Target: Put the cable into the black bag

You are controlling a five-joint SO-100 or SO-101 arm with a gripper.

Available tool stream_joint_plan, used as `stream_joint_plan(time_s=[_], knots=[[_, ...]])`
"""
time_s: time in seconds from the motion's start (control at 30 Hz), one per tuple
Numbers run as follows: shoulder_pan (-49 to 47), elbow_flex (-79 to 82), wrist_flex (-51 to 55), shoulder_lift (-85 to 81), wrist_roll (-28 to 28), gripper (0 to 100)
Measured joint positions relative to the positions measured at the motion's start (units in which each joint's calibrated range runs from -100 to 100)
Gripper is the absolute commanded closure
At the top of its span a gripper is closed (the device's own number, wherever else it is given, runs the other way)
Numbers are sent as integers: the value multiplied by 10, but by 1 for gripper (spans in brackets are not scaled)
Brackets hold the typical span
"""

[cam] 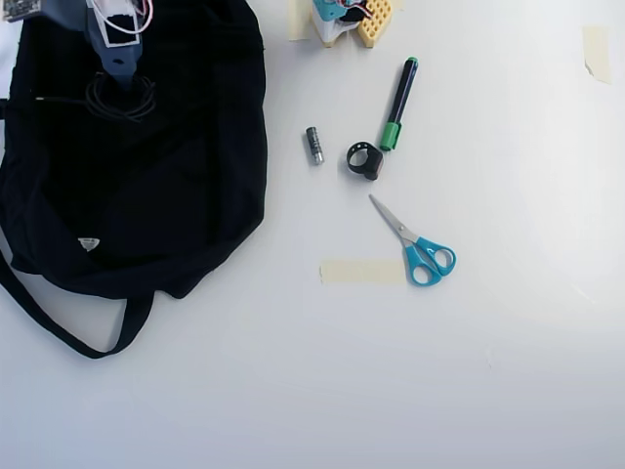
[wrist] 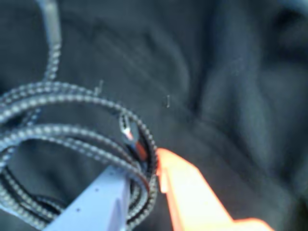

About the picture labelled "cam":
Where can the long beige masking tape strip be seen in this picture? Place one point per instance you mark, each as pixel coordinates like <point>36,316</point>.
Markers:
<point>361,272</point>

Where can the black silver battery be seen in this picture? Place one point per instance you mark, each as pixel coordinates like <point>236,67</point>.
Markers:
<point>315,144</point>

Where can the black green marker pen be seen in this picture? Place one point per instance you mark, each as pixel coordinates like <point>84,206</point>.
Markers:
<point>400,98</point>

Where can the black fabric bag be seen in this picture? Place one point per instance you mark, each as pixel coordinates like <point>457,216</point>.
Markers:
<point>146,195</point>

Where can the camera circuit board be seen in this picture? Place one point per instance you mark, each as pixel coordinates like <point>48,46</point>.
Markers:
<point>19,9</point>

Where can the small beige masking tape strip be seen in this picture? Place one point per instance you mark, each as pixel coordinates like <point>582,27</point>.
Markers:
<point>398,4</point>

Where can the yellow perforated robot base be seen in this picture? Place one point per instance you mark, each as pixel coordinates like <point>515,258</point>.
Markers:
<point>373,24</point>

